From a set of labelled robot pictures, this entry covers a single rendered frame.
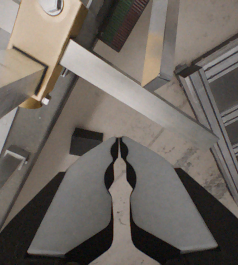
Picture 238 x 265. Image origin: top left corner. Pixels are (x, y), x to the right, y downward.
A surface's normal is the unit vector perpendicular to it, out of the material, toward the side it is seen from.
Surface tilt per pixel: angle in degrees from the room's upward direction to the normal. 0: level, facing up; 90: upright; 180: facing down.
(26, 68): 90
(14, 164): 90
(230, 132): 0
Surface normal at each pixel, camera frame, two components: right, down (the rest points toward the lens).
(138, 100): 0.03, 0.49
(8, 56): 0.54, -0.74
